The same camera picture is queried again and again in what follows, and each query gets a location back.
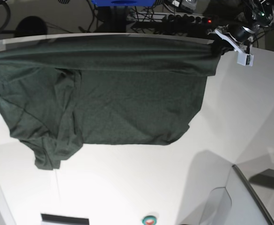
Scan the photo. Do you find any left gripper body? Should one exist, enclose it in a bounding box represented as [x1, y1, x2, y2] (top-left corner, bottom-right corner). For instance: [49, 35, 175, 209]
[226, 24, 260, 42]

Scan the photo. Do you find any dark green t-shirt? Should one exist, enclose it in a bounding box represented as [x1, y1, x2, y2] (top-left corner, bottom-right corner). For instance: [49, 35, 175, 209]
[0, 36, 221, 170]

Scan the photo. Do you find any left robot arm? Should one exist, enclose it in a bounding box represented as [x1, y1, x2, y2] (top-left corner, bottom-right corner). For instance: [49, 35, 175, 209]
[207, 0, 274, 55]

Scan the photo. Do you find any black power strip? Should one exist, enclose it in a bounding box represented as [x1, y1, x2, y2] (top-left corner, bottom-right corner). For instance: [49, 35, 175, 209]
[164, 14, 213, 25]

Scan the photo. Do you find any blue box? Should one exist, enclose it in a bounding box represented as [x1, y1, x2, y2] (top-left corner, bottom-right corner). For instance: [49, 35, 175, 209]
[91, 0, 155, 7]

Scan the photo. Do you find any red green emergency button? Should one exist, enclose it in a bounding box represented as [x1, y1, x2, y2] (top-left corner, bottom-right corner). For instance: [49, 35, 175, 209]
[142, 215, 157, 225]

